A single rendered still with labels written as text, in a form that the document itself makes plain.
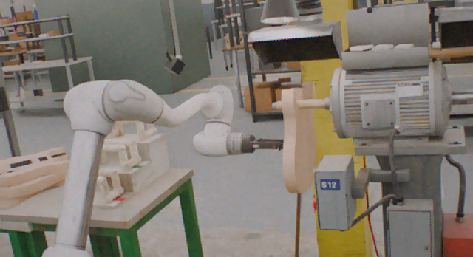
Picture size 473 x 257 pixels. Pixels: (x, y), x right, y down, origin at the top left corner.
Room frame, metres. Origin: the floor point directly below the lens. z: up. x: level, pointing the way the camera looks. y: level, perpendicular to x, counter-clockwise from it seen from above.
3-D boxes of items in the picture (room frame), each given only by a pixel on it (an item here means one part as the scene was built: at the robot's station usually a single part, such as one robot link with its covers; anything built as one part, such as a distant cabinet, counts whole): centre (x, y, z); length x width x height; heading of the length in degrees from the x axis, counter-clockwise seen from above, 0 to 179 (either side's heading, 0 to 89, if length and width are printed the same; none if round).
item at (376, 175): (1.73, -0.50, 1.02); 0.13 x 0.04 x 0.04; 68
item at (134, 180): (2.25, 0.52, 0.98); 0.27 x 0.16 x 0.09; 67
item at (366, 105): (1.83, -0.55, 1.25); 0.41 x 0.27 x 0.26; 68
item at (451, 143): (1.82, -0.61, 1.11); 0.36 x 0.24 x 0.04; 68
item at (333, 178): (1.65, -0.38, 0.99); 0.24 x 0.21 x 0.26; 68
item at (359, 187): (1.70, -0.40, 1.02); 0.19 x 0.04 x 0.04; 158
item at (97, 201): (2.11, 0.58, 0.94); 0.27 x 0.15 x 0.01; 67
